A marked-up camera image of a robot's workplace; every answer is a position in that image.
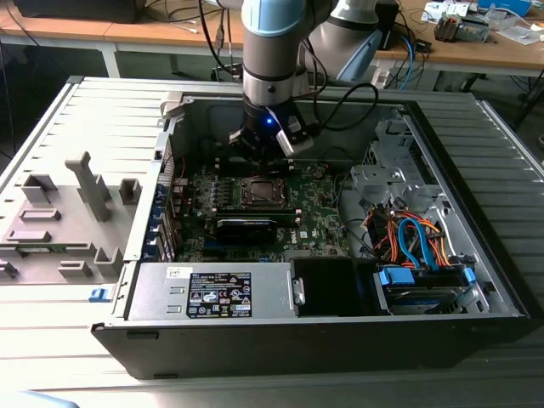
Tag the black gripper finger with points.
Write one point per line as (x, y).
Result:
(278, 159)
(242, 142)

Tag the metal locking lever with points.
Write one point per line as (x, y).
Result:
(255, 176)

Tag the silver CPU plate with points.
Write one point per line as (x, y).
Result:
(261, 190)

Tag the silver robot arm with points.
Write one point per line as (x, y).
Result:
(268, 64)

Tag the CPU socket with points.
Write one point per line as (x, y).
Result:
(244, 200)

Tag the round coin battery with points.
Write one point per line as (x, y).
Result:
(319, 172)

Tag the green motherboard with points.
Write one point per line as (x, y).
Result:
(314, 212)

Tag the black graphics card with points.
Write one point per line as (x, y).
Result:
(246, 231)

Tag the metal drive cage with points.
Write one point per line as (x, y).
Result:
(382, 178)

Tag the white power adapter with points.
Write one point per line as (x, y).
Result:
(378, 76)

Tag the black upright box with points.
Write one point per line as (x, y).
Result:
(389, 25)

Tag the hard disk in blue carrier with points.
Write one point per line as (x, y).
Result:
(397, 278)

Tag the grey power supply unit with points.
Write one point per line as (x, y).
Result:
(149, 293)

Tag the grey parts rack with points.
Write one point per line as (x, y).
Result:
(64, 204)

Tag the open black PC case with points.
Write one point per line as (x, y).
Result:
(297, 348)

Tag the blue plastic clip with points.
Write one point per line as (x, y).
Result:
(98, 295)

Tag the dark finned heatsink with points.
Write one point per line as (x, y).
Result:
(447, 27)

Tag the wooden desk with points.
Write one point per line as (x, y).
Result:
(64, 30)
(467, 55)

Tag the black flat equipment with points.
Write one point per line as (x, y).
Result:
(76, 10)

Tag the green RAM stick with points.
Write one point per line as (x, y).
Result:
(38, 250)

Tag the grey metal drive unit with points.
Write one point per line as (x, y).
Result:
(475, 30)

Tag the clear plastic bag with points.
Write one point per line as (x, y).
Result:
(520, 35)

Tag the blue cardboard box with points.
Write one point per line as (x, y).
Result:
(506, 6)

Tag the pale blue rounded object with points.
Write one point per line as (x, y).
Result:
(25, 401)

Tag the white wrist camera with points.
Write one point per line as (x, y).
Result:
(297, 142)

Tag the black plastic duct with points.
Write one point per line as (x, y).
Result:
(327, 289)

